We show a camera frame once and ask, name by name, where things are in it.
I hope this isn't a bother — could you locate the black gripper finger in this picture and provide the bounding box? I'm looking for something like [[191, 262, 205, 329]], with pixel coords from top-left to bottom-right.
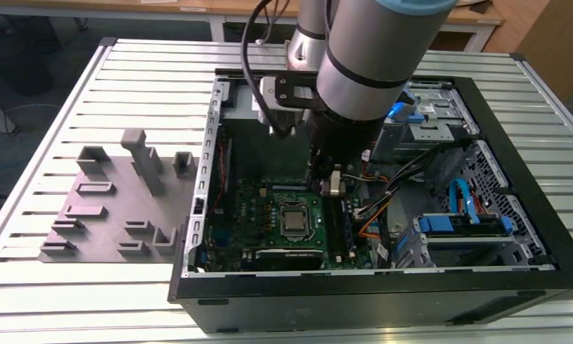
[[323, 163, 349, 199]]

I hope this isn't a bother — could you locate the black RAM slot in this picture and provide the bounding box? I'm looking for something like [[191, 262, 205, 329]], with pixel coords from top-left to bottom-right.
[[320, 196, 333, 261]]

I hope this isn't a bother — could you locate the silver CPU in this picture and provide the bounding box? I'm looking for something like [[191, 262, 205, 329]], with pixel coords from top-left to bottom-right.
[[281, 209, 312, 232]]

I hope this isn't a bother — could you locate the green motherboard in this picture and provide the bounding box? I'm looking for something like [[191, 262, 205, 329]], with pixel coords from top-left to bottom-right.
[[204, 175, 379, 272]]

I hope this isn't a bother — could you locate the blue plastic drive latch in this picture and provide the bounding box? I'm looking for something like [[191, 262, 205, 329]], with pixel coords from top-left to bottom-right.
[[387, 102, 424, 125]]

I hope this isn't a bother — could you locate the grey power supply unit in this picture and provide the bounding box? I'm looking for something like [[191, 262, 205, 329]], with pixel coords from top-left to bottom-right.
[[219, 85, 312, 180]]

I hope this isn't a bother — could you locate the CPU socket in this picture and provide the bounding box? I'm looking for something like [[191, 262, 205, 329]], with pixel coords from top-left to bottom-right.
[[277, 201, 316, 244]]

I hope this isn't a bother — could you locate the black graphics card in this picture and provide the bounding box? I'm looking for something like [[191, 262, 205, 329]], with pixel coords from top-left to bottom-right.
[[253, 249, 325, 270]]

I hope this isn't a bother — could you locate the hard disk in blue carrier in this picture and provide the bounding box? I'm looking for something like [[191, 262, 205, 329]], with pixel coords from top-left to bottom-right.
[[420, 213, 516, 237]]

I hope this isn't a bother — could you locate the black PC case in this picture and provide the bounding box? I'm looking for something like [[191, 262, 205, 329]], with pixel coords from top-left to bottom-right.
[[165, 67, 573, 336]]

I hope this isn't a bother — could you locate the metal disk bay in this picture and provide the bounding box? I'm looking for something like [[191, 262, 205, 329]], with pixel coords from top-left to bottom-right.
[[393, 214, 548, 268]]

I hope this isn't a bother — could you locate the grey parts rack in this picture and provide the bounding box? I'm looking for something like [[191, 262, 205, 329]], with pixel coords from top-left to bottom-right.
[[36, 128, 203, 264]]

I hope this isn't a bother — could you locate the wooden cabinet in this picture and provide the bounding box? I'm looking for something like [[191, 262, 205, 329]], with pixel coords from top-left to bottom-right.
[[484, 0, 573, 112]]

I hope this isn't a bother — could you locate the black office chair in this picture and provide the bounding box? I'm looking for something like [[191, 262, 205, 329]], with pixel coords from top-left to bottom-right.
[[0, 14, 63, 97]]

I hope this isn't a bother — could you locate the orange wire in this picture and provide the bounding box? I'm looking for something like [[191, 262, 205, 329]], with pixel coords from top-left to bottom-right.
[[357, 209, 397, 240]]

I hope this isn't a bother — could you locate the black cable bundle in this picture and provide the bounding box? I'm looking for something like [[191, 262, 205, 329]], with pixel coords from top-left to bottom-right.
[[356, 138, 474, 219]]

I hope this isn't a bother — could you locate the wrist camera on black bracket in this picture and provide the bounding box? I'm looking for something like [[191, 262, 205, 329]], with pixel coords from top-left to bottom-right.
[[259, 76, 319, 125]]

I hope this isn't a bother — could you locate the blue flat data cable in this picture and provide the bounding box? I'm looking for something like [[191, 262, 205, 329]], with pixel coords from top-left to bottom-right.
[[447, 178, 482, 225]]

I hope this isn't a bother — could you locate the black camera cable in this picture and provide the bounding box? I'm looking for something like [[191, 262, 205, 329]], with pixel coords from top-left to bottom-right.
[[240, 0, 297, 140]]

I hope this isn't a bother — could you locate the thin cable with silver plug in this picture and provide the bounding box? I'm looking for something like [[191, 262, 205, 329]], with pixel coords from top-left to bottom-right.
[[253, 21, 276, 53]]

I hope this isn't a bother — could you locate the wooden desk with white frame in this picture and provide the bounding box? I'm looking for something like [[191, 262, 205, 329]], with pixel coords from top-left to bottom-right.
[[143, 0, 506, 54]]

